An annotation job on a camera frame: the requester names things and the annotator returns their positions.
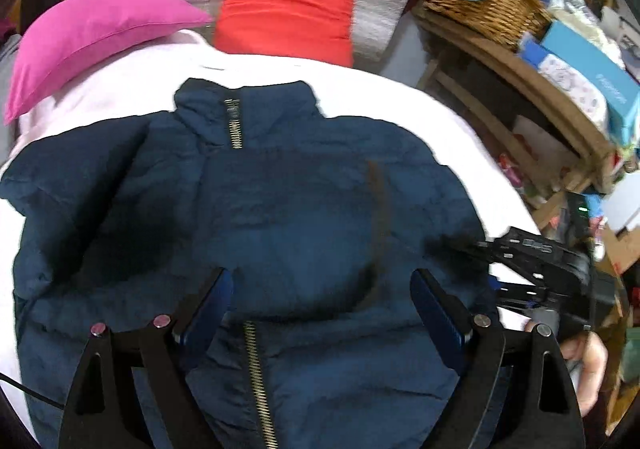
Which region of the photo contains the navy blue puffer jacket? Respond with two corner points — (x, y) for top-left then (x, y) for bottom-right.
(0, 78), (501, 449)

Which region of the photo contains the person right hand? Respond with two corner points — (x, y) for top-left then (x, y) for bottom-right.
(524, 320), (610, 418)

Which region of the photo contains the white patterned tissue pack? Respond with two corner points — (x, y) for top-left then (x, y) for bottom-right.
(518, 39), (608, 133)

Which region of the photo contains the wooden side table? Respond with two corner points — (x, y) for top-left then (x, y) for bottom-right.
(412, 6), (615, 229)

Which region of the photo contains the light blue fashion box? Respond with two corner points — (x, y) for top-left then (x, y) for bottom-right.
(541, 20), (639, 147)

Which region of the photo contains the wicker basket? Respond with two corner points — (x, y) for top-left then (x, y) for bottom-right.
(423, 0), (552, 50)

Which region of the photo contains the white pink bed blanket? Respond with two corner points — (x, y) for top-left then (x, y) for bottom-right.
(0, 28), (544, 430)

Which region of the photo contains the red orange pillow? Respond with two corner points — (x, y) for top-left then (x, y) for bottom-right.
(213, 0), (355, 68)

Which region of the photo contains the magenta pillow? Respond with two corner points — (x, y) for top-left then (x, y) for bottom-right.
(3, 0), (213, 124)

